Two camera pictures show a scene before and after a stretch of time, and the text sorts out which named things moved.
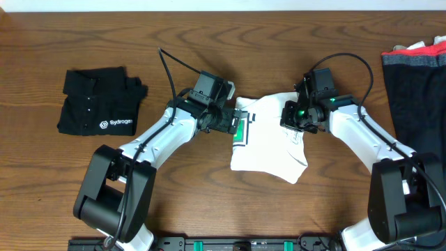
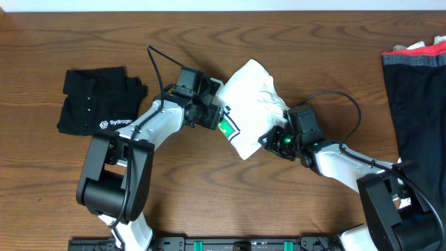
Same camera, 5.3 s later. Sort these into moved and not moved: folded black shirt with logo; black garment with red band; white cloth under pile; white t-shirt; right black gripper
Moved: right black gripper; white t-shirt
Not moved: folded black shirt with logo; black garment with red band; white cloth under pile
